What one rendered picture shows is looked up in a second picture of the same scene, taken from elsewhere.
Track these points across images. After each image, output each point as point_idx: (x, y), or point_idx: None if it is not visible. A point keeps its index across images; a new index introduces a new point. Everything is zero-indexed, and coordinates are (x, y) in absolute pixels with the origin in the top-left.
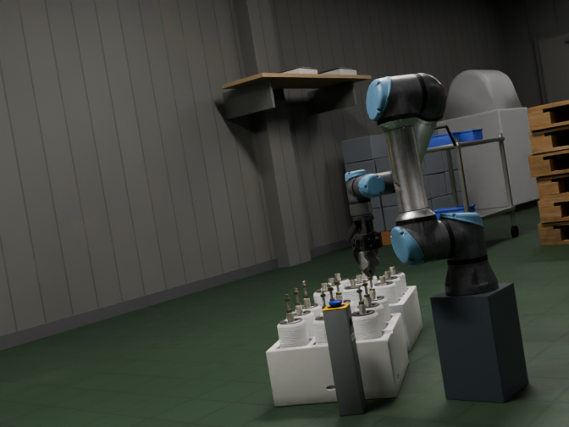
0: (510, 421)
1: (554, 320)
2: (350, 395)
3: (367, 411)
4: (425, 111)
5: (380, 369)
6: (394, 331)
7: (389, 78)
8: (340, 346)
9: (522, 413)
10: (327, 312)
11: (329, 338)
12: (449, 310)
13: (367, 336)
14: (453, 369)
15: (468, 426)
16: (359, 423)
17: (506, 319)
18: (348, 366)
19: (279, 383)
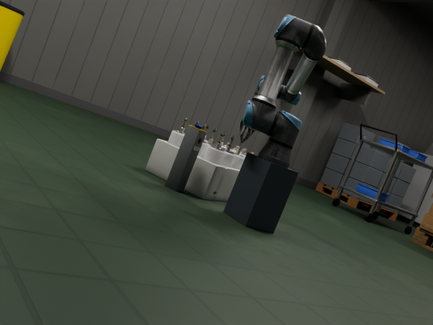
0: (233, 227)
1: (343, 242)
2: (175, 177)
3: (180, 192)
4: (306, 48)
5: (203, 179)
6: (229, 170)
7: (294, 17)
8: (185, 148)
9: (245, 231)
10: (190, 126)
11: (183, 141)
12: (250, 162)
13: (209, 159)
14: (234, 196)
15: (211, 216)
16: (167, 190)
17: (278, 186)
18: (183, 161)
19: (153, 158)
